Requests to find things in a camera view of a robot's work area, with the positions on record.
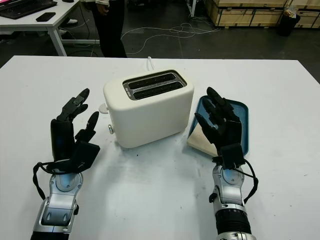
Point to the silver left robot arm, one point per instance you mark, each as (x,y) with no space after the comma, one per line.
(60,200)

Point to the black laptop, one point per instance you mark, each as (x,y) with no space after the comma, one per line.
(25,7)

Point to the black smartphone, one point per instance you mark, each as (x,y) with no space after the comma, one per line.
(45,16)

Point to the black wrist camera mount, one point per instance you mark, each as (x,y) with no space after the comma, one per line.
(86,155)
(231,155)

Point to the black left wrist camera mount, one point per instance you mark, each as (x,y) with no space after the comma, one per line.
(86,155)

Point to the white office desk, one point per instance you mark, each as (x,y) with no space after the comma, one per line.
(65,10)

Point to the white shoe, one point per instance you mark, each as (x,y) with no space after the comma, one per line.
(72,21)

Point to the wooden crate behind bin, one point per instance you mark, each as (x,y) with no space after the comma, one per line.
(308,15)

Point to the pale bread slice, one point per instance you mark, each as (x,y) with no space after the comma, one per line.
(200,142)

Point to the blue plastic tray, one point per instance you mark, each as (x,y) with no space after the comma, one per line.
(241,110)

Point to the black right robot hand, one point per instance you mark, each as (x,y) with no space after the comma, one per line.
(230,132)

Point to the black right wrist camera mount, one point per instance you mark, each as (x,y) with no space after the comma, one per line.
(231,155)

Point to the white table leg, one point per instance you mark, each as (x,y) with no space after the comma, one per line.
(191,7)

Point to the white toaster lever knob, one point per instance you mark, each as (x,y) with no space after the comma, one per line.
(102,108)

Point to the person in black trousers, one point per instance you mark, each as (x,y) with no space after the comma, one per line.
(112,30)

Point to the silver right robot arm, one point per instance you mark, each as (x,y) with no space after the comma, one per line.
(231,197)

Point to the cream white two-slot toaster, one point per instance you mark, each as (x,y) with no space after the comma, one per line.
(150,117)

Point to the black waste bin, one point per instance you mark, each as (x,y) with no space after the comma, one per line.
(287,25)

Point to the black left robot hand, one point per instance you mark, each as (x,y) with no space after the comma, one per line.
(62,140)

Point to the large wooden crate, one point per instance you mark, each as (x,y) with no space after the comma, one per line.
(245,12)

